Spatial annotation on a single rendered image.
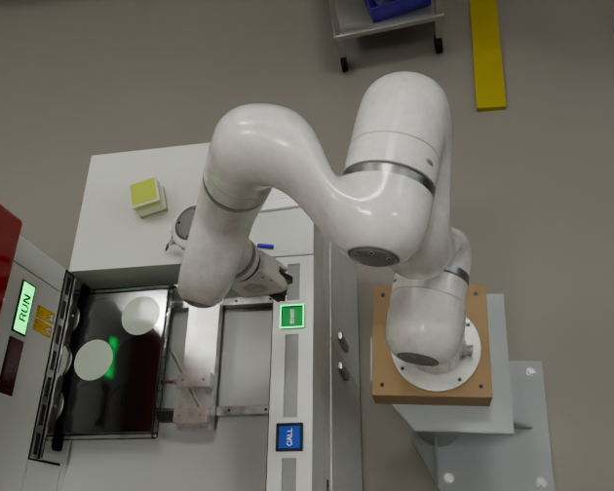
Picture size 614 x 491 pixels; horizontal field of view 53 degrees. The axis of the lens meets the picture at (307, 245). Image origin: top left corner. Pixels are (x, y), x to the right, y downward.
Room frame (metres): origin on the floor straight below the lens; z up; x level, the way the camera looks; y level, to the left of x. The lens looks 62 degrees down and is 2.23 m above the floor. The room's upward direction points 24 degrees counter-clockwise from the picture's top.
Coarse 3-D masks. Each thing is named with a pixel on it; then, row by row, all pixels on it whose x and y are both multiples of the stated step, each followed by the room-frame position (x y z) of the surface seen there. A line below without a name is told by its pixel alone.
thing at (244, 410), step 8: (168, 408) 0.50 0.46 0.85; (216, 408) 0.45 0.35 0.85; (224, 408) 0.44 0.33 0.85; (232, 408) 0.43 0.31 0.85; (240, 408) 0.43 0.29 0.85; (248, 408) 0.42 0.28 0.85; (256, 408) 0.41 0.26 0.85; (264, 408) 0.40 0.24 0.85; (216, 416) 0.44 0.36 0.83; (224, 416) 0.43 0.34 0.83; (232, 416) 0.42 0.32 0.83; (240, 416) 0.42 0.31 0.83; (248, 416) 0.41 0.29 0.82
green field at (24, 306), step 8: (24, 288) 0.79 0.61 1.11; (32, 288) 0.80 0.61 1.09; (24, 296) 0.78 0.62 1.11; (32, 296) 0.79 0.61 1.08; (24, 304) 0.76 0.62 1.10; (24, 312) 0.75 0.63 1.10; (16, 320) 0.72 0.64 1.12; (24, 320) 0.73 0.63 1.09; (16, 328) 0.71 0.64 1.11; (24, 328) 0.72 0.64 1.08
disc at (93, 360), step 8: (88, 344) 0.72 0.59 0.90; (96, 344) 0.71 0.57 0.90; (104, 344) 0.70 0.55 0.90; (80, 352) 0.70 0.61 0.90; (88, 352) 0.70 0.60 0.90; (96, 352) 0.69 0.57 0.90; (104, 352) 0.68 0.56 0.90; (80, 360) 0.68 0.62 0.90; (88, 360) 0.67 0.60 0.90; (96, 360) 0.66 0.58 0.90; (104, 360) 0.66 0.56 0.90; (80, 368) 0.66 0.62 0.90; (88, 368) 0.65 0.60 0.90; (96, 368) 0.64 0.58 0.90; (104, 368) 0.64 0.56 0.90; (80, 376) 0.64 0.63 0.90; (88, 376) 0.64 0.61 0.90; (96, 376) 0.63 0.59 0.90
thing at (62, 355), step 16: (80, 288) 0.86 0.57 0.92; (64, 320) 0.78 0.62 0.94; (64, 336) 0.74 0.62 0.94; (64, 352) 0.70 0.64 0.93; (64, 368) 0.67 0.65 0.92; (48, 416) 0.56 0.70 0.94; (48, 432) 0.53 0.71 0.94; (48, 448) 0.50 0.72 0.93; (64, 448) 0.51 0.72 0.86; (64, 464) 0.48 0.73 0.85
